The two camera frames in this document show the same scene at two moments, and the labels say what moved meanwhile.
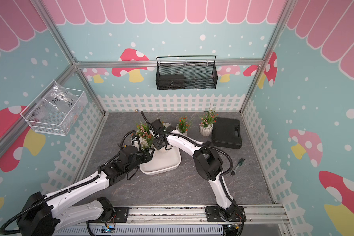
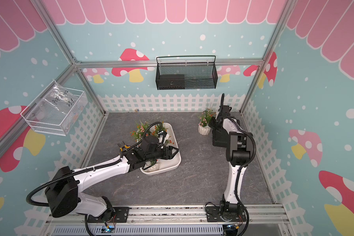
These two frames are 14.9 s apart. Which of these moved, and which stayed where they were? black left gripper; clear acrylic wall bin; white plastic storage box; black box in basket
Moved: black left gripper
Stayed: white plastic storage box; clear acrylic wall bin; black box in basket
